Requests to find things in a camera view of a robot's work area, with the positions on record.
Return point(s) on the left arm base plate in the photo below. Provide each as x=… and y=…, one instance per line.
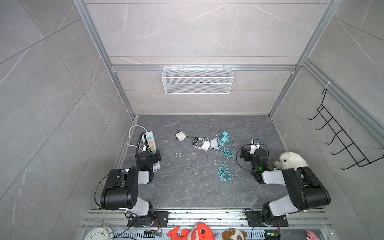
x=157, y=219

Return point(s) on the brown white plush dog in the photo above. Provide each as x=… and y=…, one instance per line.
x=234, y=234

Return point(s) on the white round clock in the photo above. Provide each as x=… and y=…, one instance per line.
x=100, y=233

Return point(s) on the black wall hook rack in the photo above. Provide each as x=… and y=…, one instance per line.
x=339, y=133

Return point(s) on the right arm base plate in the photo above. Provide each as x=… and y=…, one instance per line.
x=260, y=219

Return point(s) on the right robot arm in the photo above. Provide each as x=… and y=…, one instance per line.
x=305, y=191

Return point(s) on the white power strip colourful sockets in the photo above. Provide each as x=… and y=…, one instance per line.
x=152, y=147

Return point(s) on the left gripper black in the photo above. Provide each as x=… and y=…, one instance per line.
x=153, y=156

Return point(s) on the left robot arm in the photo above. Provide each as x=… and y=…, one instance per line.
x=121, y=190

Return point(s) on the red plush lobster toy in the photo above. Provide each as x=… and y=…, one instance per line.
x=200, y=231

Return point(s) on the white plush seal toy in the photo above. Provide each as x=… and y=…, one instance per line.
x=290, y=160

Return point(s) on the white grey charger block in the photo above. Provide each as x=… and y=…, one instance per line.
x=214, y=144

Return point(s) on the white wire mesh basket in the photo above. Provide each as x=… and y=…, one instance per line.
x=197, y=80

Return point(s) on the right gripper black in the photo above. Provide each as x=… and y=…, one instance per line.
x=247, y=153

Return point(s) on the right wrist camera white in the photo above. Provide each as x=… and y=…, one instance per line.
x=255, y=145

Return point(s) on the pink plush toy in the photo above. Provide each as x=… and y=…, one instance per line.
x=311, y=236

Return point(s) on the teal charger lower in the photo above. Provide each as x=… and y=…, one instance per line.
x=225, y=140

